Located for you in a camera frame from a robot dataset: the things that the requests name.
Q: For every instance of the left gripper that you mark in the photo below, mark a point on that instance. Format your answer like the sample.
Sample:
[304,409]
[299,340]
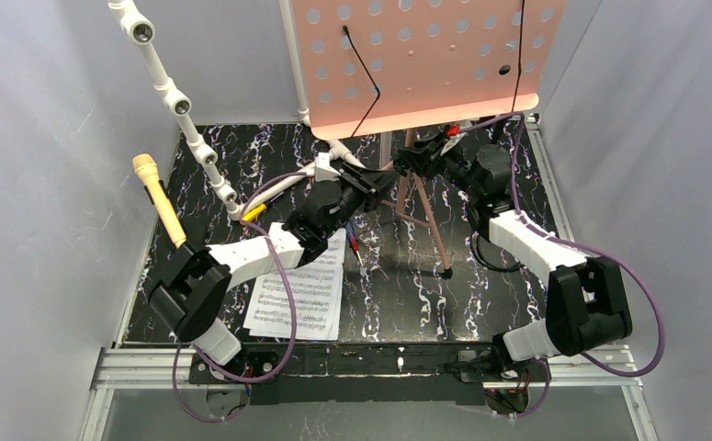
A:
[359,185]

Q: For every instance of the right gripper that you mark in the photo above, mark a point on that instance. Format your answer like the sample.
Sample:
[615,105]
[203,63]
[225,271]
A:
[424,158]

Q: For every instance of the blue red screwdriver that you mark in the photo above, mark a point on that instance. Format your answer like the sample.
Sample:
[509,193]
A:
[354,244]

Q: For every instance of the pink music stand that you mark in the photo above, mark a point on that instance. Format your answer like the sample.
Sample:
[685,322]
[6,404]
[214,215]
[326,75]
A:
[377,66]

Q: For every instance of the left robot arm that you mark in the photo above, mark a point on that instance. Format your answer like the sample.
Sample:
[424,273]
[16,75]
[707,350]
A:
[188,290]

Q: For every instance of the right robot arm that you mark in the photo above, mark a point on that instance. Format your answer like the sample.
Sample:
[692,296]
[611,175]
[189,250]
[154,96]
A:
[586,302]

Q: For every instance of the yellow toy microphone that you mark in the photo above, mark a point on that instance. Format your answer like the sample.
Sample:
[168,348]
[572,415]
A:
[146,170]

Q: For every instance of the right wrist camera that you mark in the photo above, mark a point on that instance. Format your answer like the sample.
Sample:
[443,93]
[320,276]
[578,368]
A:
[454,136]

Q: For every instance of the white PVC pipe frame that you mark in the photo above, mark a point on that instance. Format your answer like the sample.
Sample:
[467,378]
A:
[141,32]

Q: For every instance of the aluminium frame rail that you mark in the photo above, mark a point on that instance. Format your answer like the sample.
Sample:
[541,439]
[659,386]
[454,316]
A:
[360,373]

